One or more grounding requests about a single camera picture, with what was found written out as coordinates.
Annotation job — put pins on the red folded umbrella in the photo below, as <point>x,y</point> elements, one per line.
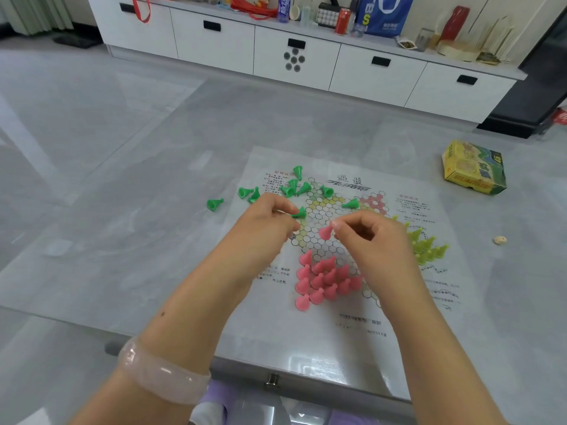
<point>252,7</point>

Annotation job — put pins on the person's right hand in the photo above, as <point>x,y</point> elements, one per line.
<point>385,261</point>

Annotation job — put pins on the red fabric bag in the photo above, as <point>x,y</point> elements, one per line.
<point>146,13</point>

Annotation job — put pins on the open snack bag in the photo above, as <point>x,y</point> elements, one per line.
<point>406,43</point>

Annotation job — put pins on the blue-label water bottle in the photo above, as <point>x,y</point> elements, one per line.
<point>284,7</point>

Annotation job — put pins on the checkers board sheet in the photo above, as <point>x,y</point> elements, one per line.
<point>283,336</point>

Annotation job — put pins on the white paper cup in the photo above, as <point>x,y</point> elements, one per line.
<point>295,13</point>

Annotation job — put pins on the person's right forearm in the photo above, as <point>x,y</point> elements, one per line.
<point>443,371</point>

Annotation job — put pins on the red-label cola bottle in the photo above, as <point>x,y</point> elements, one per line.
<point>561,117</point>

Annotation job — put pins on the group of pink game pieces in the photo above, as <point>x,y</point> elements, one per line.
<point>319,281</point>

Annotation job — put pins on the black glass cabinet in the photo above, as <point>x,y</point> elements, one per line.
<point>540,92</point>

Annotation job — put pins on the pile of mixed cone pieces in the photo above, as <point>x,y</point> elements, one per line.
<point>290,190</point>

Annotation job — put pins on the small cartoon doll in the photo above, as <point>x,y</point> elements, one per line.
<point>262,0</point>

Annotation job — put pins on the round wooden box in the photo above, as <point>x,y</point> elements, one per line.
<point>457,50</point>

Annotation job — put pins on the white sock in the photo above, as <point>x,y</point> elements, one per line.
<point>207,415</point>

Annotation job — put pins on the metal drawer knob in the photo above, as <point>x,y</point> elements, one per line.
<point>272,379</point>

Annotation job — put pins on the black white checkered box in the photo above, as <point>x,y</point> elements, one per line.
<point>327,15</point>

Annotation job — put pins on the blue tote bag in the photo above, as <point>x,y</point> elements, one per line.
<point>387,17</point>

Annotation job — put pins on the yellow green cardboard box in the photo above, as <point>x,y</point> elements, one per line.
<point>471,168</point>

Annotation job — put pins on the grey-green curtain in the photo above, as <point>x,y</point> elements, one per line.
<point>35,13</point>

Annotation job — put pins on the white TV cabinet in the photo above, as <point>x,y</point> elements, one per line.
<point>217,44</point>

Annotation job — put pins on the red soda can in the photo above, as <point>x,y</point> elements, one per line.
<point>342,22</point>

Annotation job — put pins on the red vase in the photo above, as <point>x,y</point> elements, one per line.
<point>454,22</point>

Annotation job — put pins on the person's left forearm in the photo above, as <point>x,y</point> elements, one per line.
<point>181,331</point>

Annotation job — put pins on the glass cup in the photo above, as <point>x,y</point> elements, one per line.
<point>424,39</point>

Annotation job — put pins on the purple slipper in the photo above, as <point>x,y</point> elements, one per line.
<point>347,418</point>
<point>219,393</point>

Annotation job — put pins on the person's left hand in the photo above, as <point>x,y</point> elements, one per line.
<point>257,247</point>

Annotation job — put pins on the yellow-green cone game pieces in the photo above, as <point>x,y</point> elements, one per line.
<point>425,252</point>

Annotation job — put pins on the black floor mat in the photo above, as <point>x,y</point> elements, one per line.
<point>77,41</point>

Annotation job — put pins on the small glass jar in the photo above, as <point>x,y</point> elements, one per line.
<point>358,30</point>

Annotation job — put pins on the small beige bead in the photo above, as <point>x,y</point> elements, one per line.
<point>499,240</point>

